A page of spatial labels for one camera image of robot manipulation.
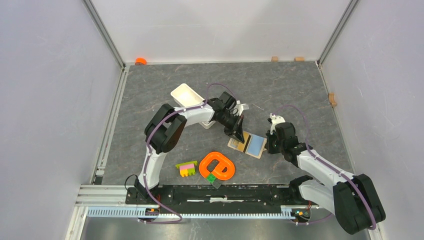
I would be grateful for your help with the tan credit card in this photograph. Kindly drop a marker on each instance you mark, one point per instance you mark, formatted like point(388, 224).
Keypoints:
point(233, 143)

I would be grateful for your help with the grey toy baseplate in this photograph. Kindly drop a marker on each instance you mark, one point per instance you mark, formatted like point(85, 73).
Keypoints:
point(217, 183)

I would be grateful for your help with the orange curved toy track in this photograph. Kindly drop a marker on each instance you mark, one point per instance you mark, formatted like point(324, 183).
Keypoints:
point(224, 170)

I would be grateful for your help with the curved wooden piece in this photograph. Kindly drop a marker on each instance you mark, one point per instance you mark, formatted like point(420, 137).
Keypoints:
point(332, 99)

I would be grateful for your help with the small wooden block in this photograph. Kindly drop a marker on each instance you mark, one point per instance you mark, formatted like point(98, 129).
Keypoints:
point(299, 59)
point(274, 59)

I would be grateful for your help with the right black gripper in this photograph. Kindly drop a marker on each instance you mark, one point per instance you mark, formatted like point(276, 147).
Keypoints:
point(269, 137)

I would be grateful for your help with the green toy brick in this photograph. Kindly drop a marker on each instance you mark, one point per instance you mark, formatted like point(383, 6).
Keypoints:
point(211, 178)

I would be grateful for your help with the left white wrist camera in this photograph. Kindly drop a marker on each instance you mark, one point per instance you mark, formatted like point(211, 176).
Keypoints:
point(239, 108)

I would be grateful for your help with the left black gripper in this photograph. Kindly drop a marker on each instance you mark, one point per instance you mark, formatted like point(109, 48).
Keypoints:
point(236, 130)

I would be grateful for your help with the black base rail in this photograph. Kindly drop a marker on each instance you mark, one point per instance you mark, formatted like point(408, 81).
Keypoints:
point(227, 199)

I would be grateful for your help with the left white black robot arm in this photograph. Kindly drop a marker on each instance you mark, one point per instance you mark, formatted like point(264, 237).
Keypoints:
point(165, 129)

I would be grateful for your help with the white slotted cable duct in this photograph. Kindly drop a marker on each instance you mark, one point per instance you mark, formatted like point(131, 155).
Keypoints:
point(142, 213)

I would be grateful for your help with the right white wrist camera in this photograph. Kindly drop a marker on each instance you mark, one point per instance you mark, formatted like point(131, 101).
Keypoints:
point(274, 121)

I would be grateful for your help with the green pink yellow brick stack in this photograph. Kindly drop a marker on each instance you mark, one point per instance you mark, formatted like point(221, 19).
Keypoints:
point(187, 169)

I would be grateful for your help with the white rectangular tray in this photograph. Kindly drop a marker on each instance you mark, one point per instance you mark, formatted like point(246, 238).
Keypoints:
point(186, 98)

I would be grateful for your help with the orange round cap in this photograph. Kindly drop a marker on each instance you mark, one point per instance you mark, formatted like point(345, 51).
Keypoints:
point(140, 61)

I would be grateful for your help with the small wooden block right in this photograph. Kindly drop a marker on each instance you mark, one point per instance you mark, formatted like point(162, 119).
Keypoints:
point(299, 59)

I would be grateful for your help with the small wooden block left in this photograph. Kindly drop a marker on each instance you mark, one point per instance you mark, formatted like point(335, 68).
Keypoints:
point(274, 59)

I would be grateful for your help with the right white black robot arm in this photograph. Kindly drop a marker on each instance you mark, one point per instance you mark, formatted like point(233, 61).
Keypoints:
point(352, 199)

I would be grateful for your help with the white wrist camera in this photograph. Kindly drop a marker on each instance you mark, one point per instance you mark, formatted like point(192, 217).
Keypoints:
point(274, 121)
point(239, 108)

